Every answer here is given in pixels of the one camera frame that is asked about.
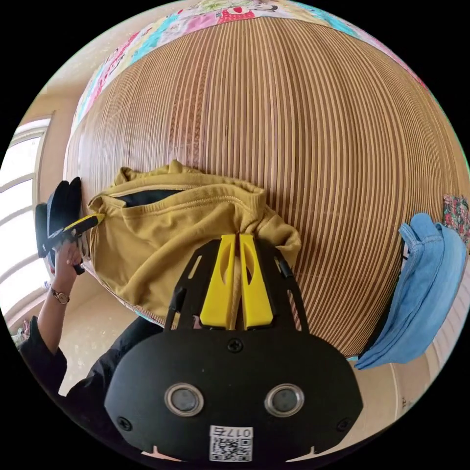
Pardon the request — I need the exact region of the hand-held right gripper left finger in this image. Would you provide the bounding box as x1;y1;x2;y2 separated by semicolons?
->
199;234;236;329

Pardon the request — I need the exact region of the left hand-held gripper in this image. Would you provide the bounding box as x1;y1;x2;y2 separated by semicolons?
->
34;176;106;276

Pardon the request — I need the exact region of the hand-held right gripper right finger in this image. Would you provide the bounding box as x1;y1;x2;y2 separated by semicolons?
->
239;233;275;329

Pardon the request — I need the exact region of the mustard brown long sleeve shirt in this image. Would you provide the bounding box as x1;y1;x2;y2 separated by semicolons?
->
87;159;302;328

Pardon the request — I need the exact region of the person's left forearm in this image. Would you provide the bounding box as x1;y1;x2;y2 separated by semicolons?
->
36;285;71;355

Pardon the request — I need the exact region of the person's left hand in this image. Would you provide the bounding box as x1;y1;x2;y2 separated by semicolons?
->
53;237;85;291

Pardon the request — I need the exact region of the window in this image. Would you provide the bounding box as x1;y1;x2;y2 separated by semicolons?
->
0;118;56;326

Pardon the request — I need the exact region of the bed with woven striped mat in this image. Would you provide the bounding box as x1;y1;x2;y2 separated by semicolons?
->
62;0;470;365

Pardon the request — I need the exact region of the blue denim garment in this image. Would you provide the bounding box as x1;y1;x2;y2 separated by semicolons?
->
353;212;469;371

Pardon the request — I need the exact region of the floral cloth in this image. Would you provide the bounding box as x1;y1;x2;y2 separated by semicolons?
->
442;193;470;241

